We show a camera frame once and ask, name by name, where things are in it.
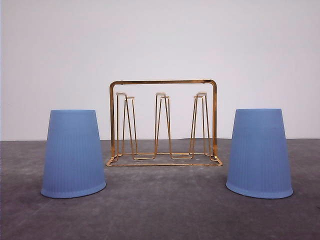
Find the blue plastic cup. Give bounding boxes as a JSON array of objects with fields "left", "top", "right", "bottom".
[
  {"left": 41, "top": 109, "right": 107, "bottom": 199},
  {"left": 226, "top": 108, "right": 293, "bottom": 199}
]

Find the gold wire cup rack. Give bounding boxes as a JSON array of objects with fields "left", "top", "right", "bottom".
[{"left": 106, "top": 79, "right": 223, "bottom": 167}]

